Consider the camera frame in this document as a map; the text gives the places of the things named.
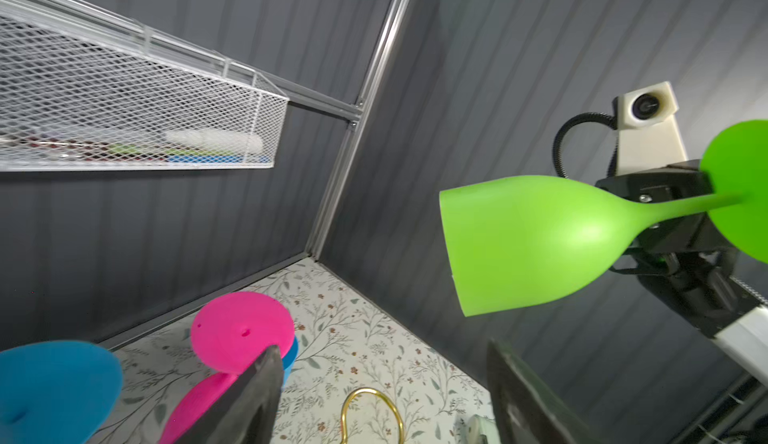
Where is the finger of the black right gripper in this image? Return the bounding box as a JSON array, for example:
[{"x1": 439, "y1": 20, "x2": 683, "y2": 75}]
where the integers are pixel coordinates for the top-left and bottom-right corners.
[
  {"x1": 595, "y1": 159, "x2": 713, "y2": 203},
  {"x1": 609, "y1": 213, "x2": 729, "y2": 276}
]

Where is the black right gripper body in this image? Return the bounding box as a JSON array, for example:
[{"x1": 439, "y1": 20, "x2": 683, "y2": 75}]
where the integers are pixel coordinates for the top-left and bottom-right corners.
[{"x1": 632, "y1": 242, "x2": 767, "y2": 339}]

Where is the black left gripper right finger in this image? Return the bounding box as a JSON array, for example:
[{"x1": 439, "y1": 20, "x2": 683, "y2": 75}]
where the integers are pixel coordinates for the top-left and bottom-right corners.
[{"x1": 486, "y1": 340, "x2": 598, "y2": 444}]

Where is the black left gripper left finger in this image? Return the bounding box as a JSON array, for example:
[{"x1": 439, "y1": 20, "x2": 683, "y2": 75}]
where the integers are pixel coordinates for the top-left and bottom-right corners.
[{"x1": 170, "y1": 346, "x2": 284, "y2": 443}]

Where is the blue wine glass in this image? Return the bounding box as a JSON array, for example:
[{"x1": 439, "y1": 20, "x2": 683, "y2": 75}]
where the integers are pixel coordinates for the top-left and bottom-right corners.
[
  {"x1": 282, "y1": 337, "x2": 299, "y2": 383},
  {"x1": 1, "y1": 341, "x2": 123, "y2": 443}
]

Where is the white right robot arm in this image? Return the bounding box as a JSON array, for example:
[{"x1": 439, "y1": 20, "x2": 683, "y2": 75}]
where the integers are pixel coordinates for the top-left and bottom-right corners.
[{"x1": 598, "y1": 120, "x2": 767, "y2": 383}]

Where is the pink wine glass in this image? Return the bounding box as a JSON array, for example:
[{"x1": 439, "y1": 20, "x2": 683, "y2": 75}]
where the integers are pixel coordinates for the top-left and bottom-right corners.
[{"x1": 159, "y1": 291, "x2": 296, "y2": 443}]

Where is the gold wine glass rack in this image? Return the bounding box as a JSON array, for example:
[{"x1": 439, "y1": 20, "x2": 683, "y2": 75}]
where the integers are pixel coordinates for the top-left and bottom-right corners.
[{"x1": 339, "y1": 387, "x2": 406, "y2": 444}]

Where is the blue wine glass on rack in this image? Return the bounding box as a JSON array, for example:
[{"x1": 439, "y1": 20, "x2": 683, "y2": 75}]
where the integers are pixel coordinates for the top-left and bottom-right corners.
[{"x1": 1, "y1": 341, "x2": 123, "y2": 443}]

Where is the small white scale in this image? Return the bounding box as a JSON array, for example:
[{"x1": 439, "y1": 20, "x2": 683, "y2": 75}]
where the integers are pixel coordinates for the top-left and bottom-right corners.
[{"x1": 457, "y1": 414, "x2": 501, "y2": 444}]

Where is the white marker in basket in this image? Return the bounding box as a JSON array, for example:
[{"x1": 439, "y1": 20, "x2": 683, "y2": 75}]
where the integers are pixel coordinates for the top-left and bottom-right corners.
[{"x1": 164, "y1": 128, "x2": 264, "y2": 154}]

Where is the white mesh basket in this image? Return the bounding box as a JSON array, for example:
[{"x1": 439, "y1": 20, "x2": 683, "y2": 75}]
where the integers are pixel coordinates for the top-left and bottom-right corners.
[{"x1": 1, "y1": 0, "x2": 288, "y2": 172}]

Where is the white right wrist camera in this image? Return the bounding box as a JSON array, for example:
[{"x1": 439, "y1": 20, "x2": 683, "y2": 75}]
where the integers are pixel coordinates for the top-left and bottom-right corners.
[{"x1": 615, "y1": 82, "x2": 688, "y2": 175}]

